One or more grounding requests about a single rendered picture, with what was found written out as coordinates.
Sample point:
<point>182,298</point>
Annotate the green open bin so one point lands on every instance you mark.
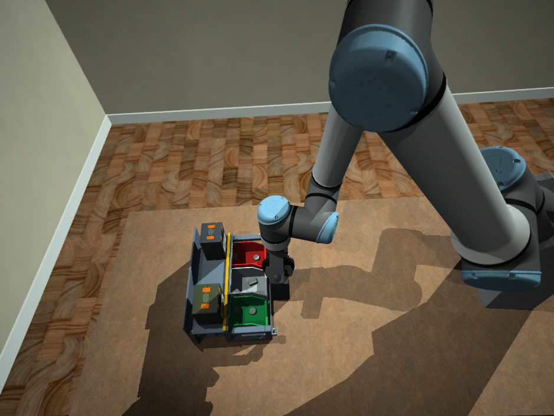
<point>245,303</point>

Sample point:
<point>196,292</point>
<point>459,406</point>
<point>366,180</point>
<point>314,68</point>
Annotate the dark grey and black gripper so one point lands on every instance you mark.
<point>288,263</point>

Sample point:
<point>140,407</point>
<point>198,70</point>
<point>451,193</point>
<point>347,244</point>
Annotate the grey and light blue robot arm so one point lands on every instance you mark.
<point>379,75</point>

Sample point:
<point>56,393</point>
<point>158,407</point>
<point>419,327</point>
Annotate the olive green case with orange latches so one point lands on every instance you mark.
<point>208,304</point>

